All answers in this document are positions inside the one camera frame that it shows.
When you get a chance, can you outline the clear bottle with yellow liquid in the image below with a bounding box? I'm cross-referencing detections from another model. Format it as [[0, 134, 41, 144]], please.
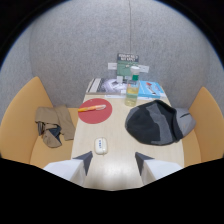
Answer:
[[124, 65, 141, 108]]

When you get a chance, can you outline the small white remote device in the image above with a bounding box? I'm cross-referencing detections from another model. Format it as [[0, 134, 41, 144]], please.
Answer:
[[94, 137, 109, 156]]

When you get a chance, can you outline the black and grey knit hat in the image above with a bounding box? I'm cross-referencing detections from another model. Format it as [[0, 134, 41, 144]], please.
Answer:
[[124, 99, 197, 146]]

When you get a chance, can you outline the tan folded cloth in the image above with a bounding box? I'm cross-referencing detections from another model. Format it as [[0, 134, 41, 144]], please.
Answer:
[[35, 105, 77, 149]]

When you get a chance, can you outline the yellow bench seat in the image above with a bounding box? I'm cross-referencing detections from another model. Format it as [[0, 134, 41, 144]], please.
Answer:
[[181, 86, 224, 168], [0, 76, 80, 169]]

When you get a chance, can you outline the red round mat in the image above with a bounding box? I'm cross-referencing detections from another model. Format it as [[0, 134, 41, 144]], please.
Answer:
[[77, 97, 113, 125]]

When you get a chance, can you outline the orange pen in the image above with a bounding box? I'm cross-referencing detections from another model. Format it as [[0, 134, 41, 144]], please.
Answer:
[[77, 104, 107, 113]]

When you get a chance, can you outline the blue book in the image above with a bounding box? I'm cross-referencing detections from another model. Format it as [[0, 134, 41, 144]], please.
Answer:
[[137, 80, 168, 99]]

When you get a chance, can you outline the white paper strip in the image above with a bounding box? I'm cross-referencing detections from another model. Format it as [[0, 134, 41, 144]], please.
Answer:
[[104, 94, 128, 100]]

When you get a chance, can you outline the black and white magazine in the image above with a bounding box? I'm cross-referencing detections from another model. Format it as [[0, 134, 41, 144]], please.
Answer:
[[85, 77, 128, 95]]

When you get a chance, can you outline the white wall socket plate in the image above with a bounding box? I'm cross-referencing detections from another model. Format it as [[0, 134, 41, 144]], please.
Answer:
[[138, 64, 150, 74]]

